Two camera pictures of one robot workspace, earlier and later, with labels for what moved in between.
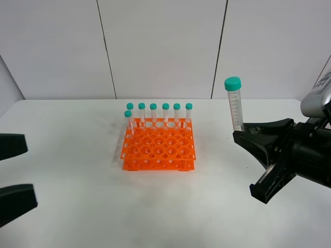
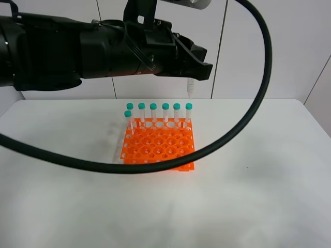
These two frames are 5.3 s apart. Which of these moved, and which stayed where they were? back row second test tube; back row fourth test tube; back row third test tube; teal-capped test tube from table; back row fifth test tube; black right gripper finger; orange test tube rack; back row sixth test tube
Moved: teal-capped test tube from table; black right gripper finger
Stayed: back row fifth test tube; back row third test tube; orange test tube rack; back row sixth test tube; back row second test tube; back row fourth test tube
